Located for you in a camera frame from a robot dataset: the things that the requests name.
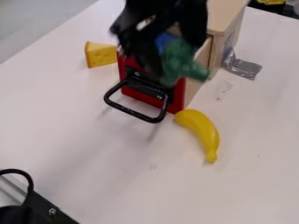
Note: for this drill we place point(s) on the yellow toy cheese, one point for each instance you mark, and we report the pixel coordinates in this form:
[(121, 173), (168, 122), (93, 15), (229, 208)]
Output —
[(100, 54)]

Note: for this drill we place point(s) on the grey tape piece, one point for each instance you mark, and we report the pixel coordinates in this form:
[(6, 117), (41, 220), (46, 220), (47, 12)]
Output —
[(240, 66)]

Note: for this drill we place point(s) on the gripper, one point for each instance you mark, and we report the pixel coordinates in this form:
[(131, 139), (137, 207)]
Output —
[(138, 43)]

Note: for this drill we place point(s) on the green toy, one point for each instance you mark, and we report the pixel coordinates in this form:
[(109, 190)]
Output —
[(180, 59)]

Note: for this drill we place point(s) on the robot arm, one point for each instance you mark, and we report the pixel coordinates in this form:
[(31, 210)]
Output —
[(190, 10)]

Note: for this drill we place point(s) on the yellow toy banana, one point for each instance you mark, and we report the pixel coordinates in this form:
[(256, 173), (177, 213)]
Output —
[(202, 128)]

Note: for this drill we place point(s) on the wooden cabinet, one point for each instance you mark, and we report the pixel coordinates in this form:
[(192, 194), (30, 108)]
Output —
[(226, 20)]

